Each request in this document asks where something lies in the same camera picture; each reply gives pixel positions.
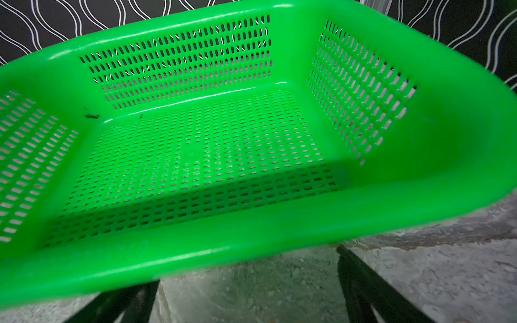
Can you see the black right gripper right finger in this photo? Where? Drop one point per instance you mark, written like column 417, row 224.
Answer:
column 366, row 292

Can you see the green perforated plastic basket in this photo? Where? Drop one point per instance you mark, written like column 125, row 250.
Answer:
column 234, row 132

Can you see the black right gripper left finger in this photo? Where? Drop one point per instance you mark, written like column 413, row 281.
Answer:
column 134, row 303

